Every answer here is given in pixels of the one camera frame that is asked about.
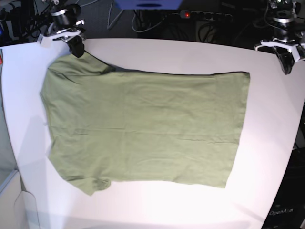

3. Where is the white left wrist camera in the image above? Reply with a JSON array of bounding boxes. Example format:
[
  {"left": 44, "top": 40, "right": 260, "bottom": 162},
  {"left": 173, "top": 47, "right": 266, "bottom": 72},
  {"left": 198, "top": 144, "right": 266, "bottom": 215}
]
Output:
[{"left": 293, "top": 45, "right": 305, "bottom": 62}]

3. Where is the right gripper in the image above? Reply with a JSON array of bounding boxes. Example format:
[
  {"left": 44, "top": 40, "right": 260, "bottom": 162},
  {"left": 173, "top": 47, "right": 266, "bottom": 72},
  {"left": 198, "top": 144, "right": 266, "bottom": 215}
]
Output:
[{"left": 49, "top": 20, "right": 85, "bottom": 58}]

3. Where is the black OpenArm case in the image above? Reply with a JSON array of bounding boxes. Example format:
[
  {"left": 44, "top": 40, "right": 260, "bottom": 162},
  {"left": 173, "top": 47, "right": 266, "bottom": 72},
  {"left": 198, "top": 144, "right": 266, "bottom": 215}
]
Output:
[{"left": 262, "top": 148, "right": 305, "bottom": 229}]

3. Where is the green T-shirt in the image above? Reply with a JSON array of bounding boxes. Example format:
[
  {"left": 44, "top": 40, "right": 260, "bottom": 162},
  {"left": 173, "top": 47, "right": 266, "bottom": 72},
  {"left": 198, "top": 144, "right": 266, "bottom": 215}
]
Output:
[{"left": 41, "top": 53, "right": 250, "bottom": 195}]

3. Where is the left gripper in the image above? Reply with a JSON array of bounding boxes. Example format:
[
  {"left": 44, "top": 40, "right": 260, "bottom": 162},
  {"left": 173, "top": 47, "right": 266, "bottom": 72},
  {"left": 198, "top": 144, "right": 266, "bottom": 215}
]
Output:
[{"left": 254, "top": 30, "right": 305, "bottom": 75}]

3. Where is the blue box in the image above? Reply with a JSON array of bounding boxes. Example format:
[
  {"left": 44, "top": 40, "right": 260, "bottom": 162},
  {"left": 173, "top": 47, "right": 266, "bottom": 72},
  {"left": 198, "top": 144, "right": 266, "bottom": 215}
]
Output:
[{"left": 115, "top": 0, "right": 182, "bottom": 10}]

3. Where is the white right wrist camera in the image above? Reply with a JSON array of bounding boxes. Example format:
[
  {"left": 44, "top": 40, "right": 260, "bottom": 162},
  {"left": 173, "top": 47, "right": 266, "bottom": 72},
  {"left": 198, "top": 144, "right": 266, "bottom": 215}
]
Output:
[{"left": 37, "top": 34, "right": 52, "bottom": 48}]

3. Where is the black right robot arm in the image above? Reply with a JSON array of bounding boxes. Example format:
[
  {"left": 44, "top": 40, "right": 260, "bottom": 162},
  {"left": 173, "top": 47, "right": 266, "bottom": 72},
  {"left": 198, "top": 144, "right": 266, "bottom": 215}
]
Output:
[{"left": 38, "top": 0, "right": 85, "bottom": 58}]

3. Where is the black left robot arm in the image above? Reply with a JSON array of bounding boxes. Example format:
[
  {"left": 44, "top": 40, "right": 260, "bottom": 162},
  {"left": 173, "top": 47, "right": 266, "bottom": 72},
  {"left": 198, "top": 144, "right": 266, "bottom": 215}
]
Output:
[{"left": 254, "top": 0, "right": 305, "bottom": 75}]

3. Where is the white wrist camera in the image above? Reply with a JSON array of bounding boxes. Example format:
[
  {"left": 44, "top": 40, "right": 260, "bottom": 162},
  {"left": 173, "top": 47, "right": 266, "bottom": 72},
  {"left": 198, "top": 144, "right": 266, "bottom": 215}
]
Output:
[
  {"left": 293, "top": 45, "right": 305, "bottom": 62},
  {"left": 37, "top": 34, "right": 52, "bottom": 48}
]

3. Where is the black power strip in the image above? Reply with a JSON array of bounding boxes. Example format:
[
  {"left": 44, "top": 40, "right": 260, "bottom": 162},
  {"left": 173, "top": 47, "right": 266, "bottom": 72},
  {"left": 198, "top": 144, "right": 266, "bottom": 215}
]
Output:
[{"left": 179, "top": 10, "right": 233, "bottom": 22}]

